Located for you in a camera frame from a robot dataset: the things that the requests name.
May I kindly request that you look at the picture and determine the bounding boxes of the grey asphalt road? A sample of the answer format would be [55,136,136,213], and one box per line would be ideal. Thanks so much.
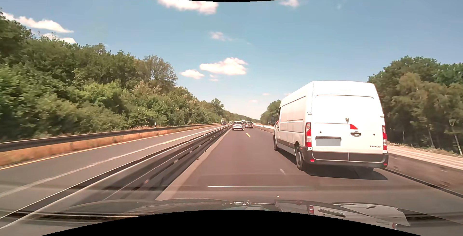
[156,125,463,215]

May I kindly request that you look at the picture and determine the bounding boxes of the car's own bonnet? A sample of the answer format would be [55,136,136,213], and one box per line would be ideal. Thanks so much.
[0,198,463,236]

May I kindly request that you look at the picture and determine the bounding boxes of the white van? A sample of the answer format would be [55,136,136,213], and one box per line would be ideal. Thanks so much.
[273,80,389,172]

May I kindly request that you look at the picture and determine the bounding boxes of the wood of green trees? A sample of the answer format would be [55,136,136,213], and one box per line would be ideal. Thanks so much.
[260,56,463,156]
[0,10,259,142]

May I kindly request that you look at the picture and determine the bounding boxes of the grey asphalt opposite carriageway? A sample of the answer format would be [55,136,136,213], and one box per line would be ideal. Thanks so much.
[0,125,226,220]

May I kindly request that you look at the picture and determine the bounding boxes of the dry grass verge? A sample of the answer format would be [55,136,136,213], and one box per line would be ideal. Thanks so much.
[0,124,220,167]

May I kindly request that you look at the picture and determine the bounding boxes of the grey steel guard rail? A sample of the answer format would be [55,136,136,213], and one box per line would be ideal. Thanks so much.
[0,125,232,226]
[0,123,222,153]

